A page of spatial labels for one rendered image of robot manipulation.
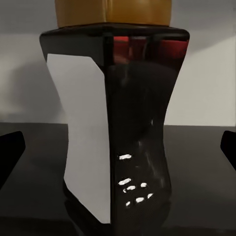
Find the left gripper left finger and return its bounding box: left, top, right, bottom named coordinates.
left=0, top=131, right=26, bottom=189

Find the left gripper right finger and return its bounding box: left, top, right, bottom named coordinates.
left=220, top=131, right=236, bottom=170

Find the bottle of coffee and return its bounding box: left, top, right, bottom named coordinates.
left=39, top=0, right=190, bottom=236

